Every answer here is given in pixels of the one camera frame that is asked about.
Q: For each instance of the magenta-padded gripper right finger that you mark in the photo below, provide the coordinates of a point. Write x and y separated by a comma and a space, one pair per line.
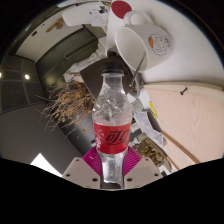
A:
143, 170

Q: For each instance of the round ceiling light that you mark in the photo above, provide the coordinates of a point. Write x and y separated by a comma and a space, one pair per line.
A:
27, 77

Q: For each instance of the dried plant in grey pot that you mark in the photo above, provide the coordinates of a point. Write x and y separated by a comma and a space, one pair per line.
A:
91, 80

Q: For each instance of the stack of papers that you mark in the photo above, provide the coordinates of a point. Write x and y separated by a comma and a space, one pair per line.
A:
99, 16

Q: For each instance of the metal spoon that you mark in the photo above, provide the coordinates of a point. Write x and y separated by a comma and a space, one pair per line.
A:
140, 66

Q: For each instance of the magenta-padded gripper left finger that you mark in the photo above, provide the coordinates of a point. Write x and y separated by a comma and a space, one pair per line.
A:
80, 170

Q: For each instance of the white mug with cartoon print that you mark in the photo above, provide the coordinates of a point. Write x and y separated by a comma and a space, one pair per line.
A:
133, 41

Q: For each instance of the flat round red coaster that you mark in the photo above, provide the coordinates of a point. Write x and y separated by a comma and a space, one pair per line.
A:
120, 8

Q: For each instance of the light plywood board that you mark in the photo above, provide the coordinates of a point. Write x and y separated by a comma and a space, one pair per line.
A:
193, 120

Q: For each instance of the brown wooden figure sculpture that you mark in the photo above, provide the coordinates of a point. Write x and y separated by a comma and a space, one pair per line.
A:
56, 25

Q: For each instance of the yellow sticky note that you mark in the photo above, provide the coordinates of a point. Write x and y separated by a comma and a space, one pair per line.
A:
153, 110

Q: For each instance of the printed newspaper sheet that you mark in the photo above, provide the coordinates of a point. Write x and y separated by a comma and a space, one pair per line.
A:
146, 128

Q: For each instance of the clear bottle with red label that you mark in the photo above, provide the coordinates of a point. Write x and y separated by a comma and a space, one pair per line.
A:
111, 133

